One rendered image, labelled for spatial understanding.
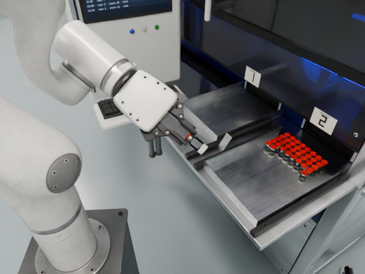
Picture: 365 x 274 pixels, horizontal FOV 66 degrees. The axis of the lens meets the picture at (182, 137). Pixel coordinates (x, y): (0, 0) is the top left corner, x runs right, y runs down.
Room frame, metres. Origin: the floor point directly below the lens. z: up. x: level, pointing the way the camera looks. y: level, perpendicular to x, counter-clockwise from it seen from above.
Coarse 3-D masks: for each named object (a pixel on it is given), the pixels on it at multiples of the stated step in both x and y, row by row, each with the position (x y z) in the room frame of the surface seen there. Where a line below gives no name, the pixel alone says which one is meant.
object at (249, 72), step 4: (248, 68) 1.04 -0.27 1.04; (248, 72) 1.04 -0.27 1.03; (252, 72) 1.02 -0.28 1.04; (256, 72) 1.00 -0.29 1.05; (248, 76) 1.03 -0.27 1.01; (252, 76) 1.01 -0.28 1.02; (256, 76) 0.99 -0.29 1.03; (260, 76) 0.98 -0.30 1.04; (248, 80) 1.03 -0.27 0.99; (252, 80) 1.01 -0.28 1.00; (256, 80) 0.99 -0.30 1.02; (256, 84) 0.99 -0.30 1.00
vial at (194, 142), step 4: (192, 136) 0.42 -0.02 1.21; (188, 140) 0.42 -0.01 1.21; (192, 140) 0.42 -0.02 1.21; (196, 140) 0.42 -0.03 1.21; (200, 140) 0.42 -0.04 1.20; (192, 144) 0.41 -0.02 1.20; (196, 144) 0.41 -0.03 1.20; (200, 144) 0.41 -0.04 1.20; (204, 144) 0.41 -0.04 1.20; (196, 148) 0.41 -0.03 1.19; (200, 148) 0.40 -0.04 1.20; (204, 148) 0.40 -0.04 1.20; (200, 152) 0.40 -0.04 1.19
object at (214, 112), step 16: (208, 96) 1.06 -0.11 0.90; (224, 96) 1.08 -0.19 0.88; (240, 96) 1.08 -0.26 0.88; (192, 112) 0.92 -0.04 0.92; (208, 112) 0.96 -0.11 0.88; (224, 112) 0.96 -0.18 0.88; (240, 112) 0.96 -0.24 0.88; (256, 112) 0.96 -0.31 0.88; (272, 112) 0.96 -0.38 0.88; (208, 128) 0.82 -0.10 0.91; (224, 128) 0.85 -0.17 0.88; (240, 128) 0.83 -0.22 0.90
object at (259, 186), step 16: (256, 144) 0.76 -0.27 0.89; (208, 160) 0.65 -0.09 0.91; (224, 160) 0.68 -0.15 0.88; (240, 160) 0.68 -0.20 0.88; (256, 160) 0.68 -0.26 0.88; (272, 160) 0.68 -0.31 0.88; (224, 176) 0.61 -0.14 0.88; (240, 176) 0.61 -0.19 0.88; (256, 176) 0.61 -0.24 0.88; (272, 176) 0.61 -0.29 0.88; (288, 176) 0.61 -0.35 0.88; (320, 176) 0.61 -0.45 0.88; (336, 176) 0.59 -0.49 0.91; (240, 192) 0.54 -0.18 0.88; (256, 192) 0.54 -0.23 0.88; (272, 192) 0.54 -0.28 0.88; (288, 192) 0.54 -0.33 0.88; (304, 192) 0.51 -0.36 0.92; (240, 208) 0.48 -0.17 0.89; (256, 208) 0.48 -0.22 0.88; (272, 208) 0.48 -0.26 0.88; (256, 224) 0.42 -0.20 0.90
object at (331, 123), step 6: (312, 114) 0.76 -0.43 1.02; (318, 114) 0.74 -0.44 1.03; (324, 114) 0.72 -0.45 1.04; (312, 120) 0.75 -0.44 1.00; (318, 120) 0.73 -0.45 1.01; (324, 120) 0.72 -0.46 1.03; (330, 120) 0.70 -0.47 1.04; (336, 120) 0.69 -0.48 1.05; (318, 126) 0.73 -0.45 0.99; (324, 126) 0.71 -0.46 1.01; (330, 126) 0.70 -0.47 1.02; (330, 132) 0.69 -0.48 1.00
